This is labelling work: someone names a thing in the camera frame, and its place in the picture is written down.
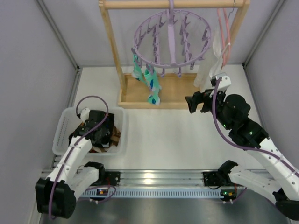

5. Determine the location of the mint green sock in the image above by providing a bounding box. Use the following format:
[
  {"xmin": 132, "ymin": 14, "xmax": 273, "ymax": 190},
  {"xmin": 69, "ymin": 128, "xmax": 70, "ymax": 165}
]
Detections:
[
  {"xmin": 131, "ymin": 54, "xmax": 148, "ymax": 87},
  {"xmin": 144, "ymin": 69, "xmax": 162, "ymax": 105}
]

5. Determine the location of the pink clothes hanger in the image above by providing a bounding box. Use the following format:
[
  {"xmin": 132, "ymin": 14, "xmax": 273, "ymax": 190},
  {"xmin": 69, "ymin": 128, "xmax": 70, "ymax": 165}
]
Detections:
[{"xmin": 217, "ymin": 8, "xmax": 231, "ymax": 67}]

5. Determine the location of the wooden clothes rack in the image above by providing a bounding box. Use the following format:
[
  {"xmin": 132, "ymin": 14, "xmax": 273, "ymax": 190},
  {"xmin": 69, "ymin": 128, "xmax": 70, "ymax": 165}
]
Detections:
[{"xmin": 99, "ymin": 0, "xmax": 250, "ymax": 109}]

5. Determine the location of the white hanging cloth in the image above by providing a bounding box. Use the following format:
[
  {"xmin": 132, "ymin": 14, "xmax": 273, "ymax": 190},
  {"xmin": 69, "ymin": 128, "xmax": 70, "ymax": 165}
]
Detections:
[{"xmin": 193, "ymin": 28, "xmax": 223, "ymax": 92}]

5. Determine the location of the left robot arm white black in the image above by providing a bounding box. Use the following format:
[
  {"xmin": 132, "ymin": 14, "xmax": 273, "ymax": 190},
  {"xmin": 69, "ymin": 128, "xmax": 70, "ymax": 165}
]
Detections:
[{"xmin": 35, "ymin": 109, "xmax": 109, "ymax": 220}]

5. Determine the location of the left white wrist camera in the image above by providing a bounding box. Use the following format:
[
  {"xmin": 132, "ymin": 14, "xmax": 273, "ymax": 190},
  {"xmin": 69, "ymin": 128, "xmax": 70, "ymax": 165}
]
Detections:
[{"xmin": 78, "ymin": 107, "xmax": 90, "ymax": 121}]

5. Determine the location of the brown tan argyle sock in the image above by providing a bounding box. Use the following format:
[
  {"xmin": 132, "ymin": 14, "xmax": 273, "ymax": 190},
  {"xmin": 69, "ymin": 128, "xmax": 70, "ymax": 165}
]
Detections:
[{"xmin": 110, "ymin": 126, "xmax": 121, "ymax": 147}]

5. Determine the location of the white plastic basket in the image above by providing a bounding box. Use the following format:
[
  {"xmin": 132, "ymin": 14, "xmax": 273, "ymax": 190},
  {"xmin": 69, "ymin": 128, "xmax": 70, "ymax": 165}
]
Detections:
[{"xmin": 52, "ymin": 107, "xmax": 128, "ymax": 157}]

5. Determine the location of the purple round clip hanger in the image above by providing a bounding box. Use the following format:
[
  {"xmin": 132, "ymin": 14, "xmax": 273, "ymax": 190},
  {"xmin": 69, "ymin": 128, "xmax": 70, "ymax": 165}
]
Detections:
[{"xmin": 131, "ymin": 0, "xmax": 212, "ymax": 77}]

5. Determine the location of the brown tan striped sock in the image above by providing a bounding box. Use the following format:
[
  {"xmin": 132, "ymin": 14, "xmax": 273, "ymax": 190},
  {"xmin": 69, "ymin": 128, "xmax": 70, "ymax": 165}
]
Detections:
[{"xmin": 89, "ymin": 145, "xmax": 118, "ymax": 154}]

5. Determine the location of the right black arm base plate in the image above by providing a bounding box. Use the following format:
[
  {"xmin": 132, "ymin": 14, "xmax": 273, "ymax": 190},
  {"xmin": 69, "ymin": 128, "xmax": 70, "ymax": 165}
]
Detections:
[{"xmin": 203, "ymin": 171, "xmax": 241, "ymax": 187}]

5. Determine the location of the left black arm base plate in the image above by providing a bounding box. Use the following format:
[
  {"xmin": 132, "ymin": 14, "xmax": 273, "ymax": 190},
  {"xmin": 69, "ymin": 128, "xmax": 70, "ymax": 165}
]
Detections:
[{"xmin": 90, "ymin": 171, "xmax": 121, "ymax": 186}]

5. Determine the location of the black blue sock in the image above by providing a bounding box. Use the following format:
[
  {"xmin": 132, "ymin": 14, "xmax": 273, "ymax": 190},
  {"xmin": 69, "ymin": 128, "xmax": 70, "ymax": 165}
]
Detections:
[{"xmin": 102, "ymin": 113, "xmax": 114, "ymax": 141}]

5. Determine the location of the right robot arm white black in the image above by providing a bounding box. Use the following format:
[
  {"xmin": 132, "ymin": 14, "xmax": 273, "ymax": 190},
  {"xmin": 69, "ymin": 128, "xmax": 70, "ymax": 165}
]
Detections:
[{"xmin": 185, "ymin": 90, "xmax": 299, "ymax": 221}]

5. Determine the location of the aluminium rail frame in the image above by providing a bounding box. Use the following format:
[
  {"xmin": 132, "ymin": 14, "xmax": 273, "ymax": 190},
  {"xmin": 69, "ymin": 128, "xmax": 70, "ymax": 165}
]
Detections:
[{"xmin": 68, "ymin": 167, "xmax": 242, "ymax": 196}]

